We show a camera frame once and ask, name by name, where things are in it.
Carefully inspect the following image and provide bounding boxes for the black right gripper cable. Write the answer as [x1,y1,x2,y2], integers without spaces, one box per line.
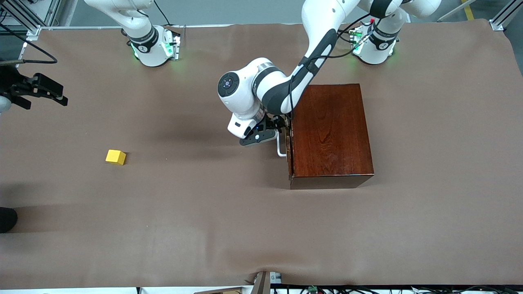
[0,22,58,65]

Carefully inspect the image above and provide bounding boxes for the black round object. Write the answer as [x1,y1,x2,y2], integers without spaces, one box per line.
[0,207,18,234]

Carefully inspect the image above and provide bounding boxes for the dark brown wooden cabinet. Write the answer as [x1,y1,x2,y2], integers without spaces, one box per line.
[288,84,375,189]

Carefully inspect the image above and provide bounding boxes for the black base cable bundle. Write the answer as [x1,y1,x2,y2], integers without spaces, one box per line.
[336,18,370,45]

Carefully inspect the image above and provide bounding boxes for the brown table cover sheet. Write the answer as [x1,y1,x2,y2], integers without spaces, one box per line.
[0,18,523,290]

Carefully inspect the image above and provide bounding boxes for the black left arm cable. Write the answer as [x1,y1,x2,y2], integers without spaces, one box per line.
[286,12,372,120]

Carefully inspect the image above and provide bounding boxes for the brown angled bracket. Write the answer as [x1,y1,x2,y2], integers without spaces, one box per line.
[245,271,271,294]

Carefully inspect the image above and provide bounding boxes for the aluminium frame profile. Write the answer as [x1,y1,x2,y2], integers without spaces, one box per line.
[0,0,62,31]
[489,0,523,31]

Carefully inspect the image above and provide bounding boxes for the yellow wooden block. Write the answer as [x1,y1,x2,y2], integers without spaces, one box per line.
[105,149,127,166]

